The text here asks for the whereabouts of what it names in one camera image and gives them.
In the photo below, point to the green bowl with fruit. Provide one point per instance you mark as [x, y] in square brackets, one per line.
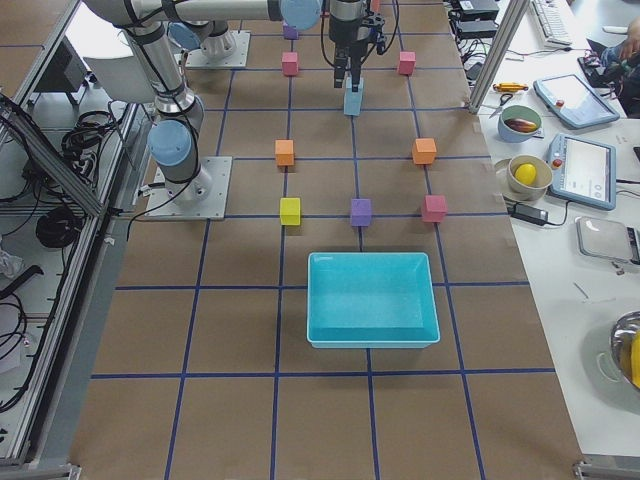
[518, 123]

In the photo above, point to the orange block upper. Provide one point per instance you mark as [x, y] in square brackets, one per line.
[424, 151]

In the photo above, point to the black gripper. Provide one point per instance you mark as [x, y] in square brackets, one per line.
[346, 31]

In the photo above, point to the pink block upper left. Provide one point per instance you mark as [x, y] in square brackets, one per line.
[406, 63]

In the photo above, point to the yellow block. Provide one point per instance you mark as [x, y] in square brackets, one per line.
[290, 211]

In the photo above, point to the black power adapter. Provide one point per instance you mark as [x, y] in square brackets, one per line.
[528, 214]

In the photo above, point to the orange block lower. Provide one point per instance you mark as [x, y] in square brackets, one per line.
[284, 153]

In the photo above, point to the teach pendant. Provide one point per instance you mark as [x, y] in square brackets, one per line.
[583, 171]
[574, 102]

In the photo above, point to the grey kitchen scale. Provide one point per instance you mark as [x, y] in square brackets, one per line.
[606, 239]

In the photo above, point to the teach pendant far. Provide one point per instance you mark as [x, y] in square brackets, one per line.
[574, 102]

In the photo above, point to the bowl with lemon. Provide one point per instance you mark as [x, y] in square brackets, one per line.
[514, 190]

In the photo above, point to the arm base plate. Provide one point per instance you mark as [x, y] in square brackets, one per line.
[204, 198]
[223, 52]

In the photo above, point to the metal bowl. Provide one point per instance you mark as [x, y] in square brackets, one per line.
[620, 363]

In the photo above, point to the yellow lemon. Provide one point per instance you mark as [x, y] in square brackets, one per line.
[526, 174]

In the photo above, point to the light blue block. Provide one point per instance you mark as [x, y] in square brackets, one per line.
[352, 107]
[351, 96]

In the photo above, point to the cyan plastic bin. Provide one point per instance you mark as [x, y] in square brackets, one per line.
[371, 300]

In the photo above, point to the pink block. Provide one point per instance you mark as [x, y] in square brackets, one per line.
[290, 63]
[406, 63]
[434, 208]

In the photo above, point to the purple block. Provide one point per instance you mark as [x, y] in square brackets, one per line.
[289, 32]
[361, 213]

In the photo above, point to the pink block lower left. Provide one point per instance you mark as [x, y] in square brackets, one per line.
[290, 63]

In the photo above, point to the purple block lower left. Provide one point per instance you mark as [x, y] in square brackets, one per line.
[289, 32]

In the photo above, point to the orange block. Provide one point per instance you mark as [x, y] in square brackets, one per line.
[424, 151]
[284, 153]

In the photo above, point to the teach pendant near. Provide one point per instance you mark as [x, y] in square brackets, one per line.
[583, 171]

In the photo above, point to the black handled scissors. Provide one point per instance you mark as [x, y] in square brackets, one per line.
[504, 99]

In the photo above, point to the pink block upper right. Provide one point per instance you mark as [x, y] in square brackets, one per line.
[434, 208]

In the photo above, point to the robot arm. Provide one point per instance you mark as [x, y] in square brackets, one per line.
[190, 34]
[190, 181]

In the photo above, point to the purple block right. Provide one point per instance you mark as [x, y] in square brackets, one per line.
[361, 213]

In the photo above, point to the aluminium frame post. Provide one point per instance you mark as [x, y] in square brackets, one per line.
[506, 30]

